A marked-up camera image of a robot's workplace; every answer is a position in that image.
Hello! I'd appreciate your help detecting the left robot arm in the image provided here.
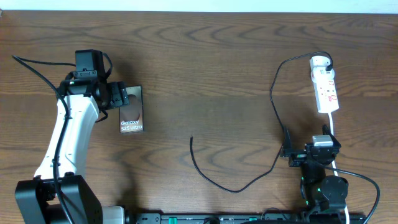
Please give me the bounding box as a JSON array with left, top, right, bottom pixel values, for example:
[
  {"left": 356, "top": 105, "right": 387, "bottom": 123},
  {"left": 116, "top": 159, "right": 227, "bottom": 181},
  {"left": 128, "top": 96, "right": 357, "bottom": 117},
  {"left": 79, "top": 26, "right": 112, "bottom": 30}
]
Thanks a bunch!
[{"left": 15, "top": 74, "right": 131, "bottom": 223}]

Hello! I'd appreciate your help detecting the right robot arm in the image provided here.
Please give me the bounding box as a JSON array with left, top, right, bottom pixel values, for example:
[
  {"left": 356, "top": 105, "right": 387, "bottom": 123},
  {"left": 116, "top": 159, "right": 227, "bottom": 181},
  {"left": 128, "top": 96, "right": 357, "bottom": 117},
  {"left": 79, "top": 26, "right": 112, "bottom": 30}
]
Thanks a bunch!
[{"left": 282, "top": 125, "right": 349, "bottom": 222}]

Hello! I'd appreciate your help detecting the white USB charger plug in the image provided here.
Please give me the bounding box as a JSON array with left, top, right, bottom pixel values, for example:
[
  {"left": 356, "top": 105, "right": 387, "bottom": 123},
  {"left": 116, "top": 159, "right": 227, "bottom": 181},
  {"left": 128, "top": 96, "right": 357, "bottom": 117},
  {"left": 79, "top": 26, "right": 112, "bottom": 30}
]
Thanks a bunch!
[{"left": 310, "top": 55, "right": 333, "bottom": 70}]

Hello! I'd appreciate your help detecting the white power strip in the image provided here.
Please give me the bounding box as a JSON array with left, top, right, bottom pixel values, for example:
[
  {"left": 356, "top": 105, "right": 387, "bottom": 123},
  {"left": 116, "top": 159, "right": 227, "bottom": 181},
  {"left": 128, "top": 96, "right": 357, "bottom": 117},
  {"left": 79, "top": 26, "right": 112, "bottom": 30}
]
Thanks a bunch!
[{"left": 311, "top": 67, "right": 339, "bottom": 114}]

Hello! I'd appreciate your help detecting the white power strip cord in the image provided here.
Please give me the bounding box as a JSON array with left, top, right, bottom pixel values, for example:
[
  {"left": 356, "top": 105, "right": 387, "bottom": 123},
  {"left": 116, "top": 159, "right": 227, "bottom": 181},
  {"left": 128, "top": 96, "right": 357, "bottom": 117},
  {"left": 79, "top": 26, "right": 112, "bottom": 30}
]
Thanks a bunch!
[{"left": 327, "top": 112, "right": 351, "bottom": 224}]

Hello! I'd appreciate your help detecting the black charger cable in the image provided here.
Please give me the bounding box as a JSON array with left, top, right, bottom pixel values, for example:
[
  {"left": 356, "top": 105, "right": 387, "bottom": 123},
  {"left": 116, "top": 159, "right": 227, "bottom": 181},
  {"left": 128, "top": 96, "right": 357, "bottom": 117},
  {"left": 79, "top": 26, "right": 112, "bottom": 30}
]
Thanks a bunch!
[{"left": 189, "top": 51, "right": 334, "bottom": 194}]

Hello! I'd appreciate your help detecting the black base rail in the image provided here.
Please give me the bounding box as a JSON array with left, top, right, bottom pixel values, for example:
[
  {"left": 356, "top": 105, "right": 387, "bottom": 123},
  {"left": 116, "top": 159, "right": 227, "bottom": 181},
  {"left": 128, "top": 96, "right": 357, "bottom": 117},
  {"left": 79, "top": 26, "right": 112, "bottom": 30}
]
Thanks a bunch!
[{"left": 124, "top": 212, "right": 368, "bottom": 224}]

